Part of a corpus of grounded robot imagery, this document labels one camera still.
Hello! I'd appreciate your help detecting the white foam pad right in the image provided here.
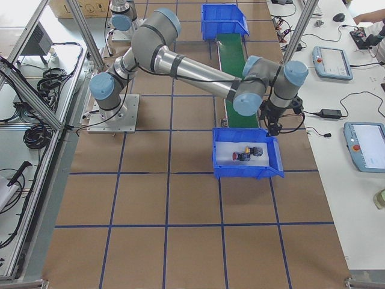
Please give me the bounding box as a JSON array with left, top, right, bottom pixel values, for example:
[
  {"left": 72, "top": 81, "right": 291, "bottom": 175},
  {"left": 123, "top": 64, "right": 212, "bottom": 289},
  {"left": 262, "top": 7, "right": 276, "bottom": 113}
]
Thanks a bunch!
[{"left": 215, "top": 141, "right": 269, "bottom": 166}]

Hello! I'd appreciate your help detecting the near teach pendant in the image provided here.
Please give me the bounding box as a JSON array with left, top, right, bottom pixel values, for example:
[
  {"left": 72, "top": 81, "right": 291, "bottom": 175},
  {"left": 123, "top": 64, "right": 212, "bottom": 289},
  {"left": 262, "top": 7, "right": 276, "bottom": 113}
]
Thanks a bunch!
[{"left": 343, "top": 122, "right": 384, "bottom": 173}]

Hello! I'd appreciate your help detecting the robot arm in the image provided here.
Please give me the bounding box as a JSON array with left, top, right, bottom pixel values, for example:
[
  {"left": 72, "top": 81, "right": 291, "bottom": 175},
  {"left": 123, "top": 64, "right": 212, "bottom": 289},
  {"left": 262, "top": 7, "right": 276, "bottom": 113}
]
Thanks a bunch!
[
  {"left": 90, "top": 8, "right": 309, "bottom": 135},
  {"left": 109, "top": 0, "right": 144, "bottom": 34}
]

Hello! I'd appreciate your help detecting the blue bin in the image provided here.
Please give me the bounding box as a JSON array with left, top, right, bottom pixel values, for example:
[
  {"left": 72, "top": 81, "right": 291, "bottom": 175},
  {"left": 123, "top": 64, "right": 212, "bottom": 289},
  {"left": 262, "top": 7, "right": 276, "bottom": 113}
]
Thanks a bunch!
[
  {"left": 212, "top": 128, "right": 285, "bottom": 179},
  {"left": 201, "top": 4, "right": 250, "bottom": 40}
]

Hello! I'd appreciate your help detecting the far teach pendant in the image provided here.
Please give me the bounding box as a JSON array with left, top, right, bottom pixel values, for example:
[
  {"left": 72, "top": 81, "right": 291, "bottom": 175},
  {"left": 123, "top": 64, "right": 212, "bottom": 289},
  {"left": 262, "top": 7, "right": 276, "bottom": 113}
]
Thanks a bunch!
[{"left": 312, "top": 46, "right": 353, "bottom": 81}]

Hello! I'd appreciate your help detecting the red push button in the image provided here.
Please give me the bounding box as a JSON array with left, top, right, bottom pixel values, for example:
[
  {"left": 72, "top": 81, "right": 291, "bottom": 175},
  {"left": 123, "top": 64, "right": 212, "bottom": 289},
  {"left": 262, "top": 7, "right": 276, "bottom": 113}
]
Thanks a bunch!
[{"left": 232, "top": 152, "right": 250, "bottom": 161}]

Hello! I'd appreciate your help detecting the yellow push button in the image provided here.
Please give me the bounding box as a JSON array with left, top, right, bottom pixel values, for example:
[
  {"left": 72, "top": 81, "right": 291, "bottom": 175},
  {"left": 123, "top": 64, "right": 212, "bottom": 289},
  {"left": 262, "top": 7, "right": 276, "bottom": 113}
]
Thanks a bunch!
[{"left": 245, "top": 147, "right": 263, "bottom": 157}]

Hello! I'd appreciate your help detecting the black power adapter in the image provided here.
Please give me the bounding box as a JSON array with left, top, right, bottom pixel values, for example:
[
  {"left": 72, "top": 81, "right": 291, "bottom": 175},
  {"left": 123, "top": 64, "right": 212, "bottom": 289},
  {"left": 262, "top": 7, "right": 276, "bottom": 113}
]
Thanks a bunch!
[{"left": 319, "top": 109, "right": 343, "bottom": 119}]

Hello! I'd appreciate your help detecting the right blue bin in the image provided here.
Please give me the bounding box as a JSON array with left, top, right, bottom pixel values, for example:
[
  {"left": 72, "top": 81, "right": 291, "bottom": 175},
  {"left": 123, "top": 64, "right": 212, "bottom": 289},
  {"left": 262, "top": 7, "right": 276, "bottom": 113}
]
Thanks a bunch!
[{"left": 212, "top": 128, "right": 285, "bottom": 179}]

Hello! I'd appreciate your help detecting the left blue bin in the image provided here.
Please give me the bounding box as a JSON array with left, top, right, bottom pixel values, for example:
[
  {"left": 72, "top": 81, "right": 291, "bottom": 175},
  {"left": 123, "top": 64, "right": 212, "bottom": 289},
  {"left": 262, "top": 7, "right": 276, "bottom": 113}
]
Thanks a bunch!
[{"left": 201, "top": 4, "right": 250, "bottom": 40}]

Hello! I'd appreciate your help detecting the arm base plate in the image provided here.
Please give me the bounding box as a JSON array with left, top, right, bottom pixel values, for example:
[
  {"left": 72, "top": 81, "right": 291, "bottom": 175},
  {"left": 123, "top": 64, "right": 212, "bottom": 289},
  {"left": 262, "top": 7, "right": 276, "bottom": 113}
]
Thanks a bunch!
[
  {"left": 86, "top": 94, "right": 140, "bottom": 133},
  {"left": 111, "top": 15, "right": 132, "bottom": 42}
]

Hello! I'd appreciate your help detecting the aluminium frame post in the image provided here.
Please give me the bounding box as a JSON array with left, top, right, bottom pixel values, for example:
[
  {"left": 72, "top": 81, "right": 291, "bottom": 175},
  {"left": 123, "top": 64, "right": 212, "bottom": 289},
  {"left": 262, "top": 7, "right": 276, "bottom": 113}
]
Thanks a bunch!
[{"left": 282, "top": 0, "right": 318, "bottom": 64}]

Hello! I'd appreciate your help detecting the green conveyor belt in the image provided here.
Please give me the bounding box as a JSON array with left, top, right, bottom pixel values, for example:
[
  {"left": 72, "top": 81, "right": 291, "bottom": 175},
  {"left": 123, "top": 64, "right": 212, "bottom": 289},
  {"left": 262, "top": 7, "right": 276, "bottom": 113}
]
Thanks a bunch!
[{"left": 217, "top": 34, "right": 259, "bottom": 128}]

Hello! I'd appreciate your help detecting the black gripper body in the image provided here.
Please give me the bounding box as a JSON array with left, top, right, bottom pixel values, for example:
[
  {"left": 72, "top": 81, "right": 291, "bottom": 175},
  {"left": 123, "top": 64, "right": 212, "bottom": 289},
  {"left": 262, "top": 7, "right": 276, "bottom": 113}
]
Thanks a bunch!
[{"left": 259, "top": 95, "right": 303, "bottom": 126}]

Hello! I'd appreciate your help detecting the teach pendant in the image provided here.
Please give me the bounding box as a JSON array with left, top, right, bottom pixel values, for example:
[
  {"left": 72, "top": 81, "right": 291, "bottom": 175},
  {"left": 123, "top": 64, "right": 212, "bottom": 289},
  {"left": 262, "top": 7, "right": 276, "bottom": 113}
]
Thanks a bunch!
[
  {"left": 312, "top": 46, "right": 353, "bottom": 81},
  {"left": 343, "top": 122, "right": 384, "bottom": 173}
]

